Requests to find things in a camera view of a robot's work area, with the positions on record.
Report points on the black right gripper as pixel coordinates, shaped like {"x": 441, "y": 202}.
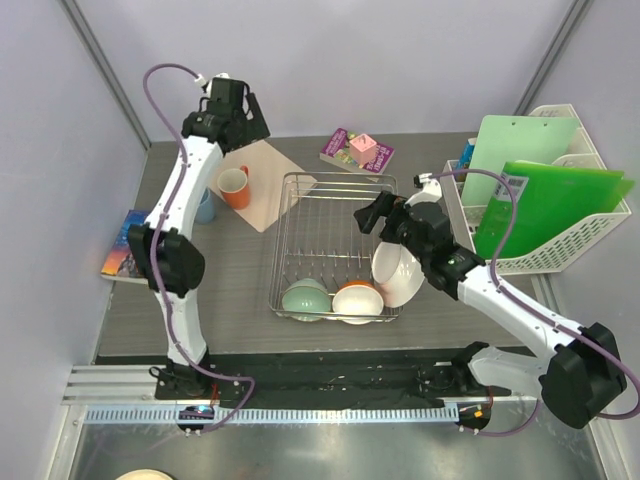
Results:
{"x": 367, "y": 218}

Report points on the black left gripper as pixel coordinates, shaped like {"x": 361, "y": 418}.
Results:
{"x": 255, "y": 128}

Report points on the metal wire dish rack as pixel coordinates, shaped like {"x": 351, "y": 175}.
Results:
{"x": 317, "y": 238}

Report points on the orange ceramic mug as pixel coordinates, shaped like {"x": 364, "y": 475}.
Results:
{"x": 233, "y": 185}

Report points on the blue plastic cup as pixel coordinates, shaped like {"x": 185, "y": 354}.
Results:
{"x": 205, "y": 212}

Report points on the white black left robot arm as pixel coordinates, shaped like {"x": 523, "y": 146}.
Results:
{"x": 163, "y": 250}

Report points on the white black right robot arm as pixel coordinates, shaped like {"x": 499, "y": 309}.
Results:
{"x": 574, "y": 370}

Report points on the pink cube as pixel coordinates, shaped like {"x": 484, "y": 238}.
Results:
{"x": 363, "y": 149}

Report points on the purple paperback book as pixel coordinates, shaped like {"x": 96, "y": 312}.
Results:
{"x": 336, "y": 152}

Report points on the orange white ceramic bowl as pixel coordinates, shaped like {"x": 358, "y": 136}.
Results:
{"x": 357, "y": 302}

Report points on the green ceramic bowl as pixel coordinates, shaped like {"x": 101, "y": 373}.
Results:
{"x": 306, "y": 300}

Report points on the blue white carton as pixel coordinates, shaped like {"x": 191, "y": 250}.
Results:
{"x": 465, "y": 159}

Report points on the light green clipboard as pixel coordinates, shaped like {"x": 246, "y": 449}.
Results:
{"x": 503, "y": 139}

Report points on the bright green plastic folder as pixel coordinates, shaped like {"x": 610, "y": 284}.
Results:
{"x": 553, "y": 198}

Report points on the blue Jane Eyre book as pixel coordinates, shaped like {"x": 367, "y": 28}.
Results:
{"x": 119, "y": 264}

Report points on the cream round plate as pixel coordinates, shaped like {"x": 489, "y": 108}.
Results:
{"x": 144, "y": 474}

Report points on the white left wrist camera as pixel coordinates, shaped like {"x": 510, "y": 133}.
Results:
{"x": 206, "y": 85}

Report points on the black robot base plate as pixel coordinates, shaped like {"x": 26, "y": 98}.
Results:
{"x": 348, "y": 380}

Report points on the white slotted cable duct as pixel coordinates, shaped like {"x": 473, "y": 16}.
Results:
{"x": 196, "y": 415}

